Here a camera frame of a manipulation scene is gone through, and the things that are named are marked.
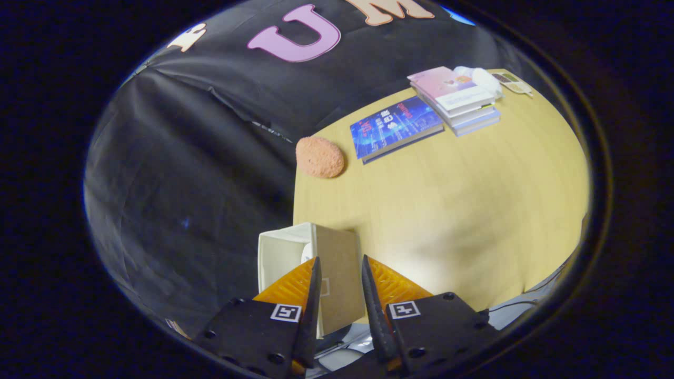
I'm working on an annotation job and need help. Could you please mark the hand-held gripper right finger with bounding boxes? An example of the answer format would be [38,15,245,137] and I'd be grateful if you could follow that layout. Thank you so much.
[361,255,500,377]

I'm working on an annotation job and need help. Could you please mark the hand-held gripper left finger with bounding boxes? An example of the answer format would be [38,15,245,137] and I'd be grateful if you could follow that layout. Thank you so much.
[194,256,323,379]

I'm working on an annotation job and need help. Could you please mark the beige storage box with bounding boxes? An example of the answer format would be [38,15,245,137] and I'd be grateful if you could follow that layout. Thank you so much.
[257,222,367,338]

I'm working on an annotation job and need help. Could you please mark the pink book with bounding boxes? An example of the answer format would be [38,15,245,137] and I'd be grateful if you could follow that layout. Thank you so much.
[407,66,497,112]

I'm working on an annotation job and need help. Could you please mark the light blue book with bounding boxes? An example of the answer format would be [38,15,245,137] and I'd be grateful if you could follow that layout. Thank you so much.
[450,107,502,137]

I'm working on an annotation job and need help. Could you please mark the colour swatch card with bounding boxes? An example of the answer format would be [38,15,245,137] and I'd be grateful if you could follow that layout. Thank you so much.
[492,72,534,98]

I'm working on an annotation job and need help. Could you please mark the black backdrop cloth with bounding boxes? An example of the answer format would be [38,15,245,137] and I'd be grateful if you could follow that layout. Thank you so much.
[83,0,527,337]

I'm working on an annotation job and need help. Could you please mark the white cloth bundle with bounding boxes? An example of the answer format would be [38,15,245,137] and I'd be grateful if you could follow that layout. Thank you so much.
[453,65,504,101]

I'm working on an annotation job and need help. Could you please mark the black cable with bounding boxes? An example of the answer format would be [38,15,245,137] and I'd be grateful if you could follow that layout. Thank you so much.
[485,299,544,317]

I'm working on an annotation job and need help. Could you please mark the orange porous sponge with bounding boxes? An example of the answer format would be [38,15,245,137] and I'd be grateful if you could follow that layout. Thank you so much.
[295,136,346,179]

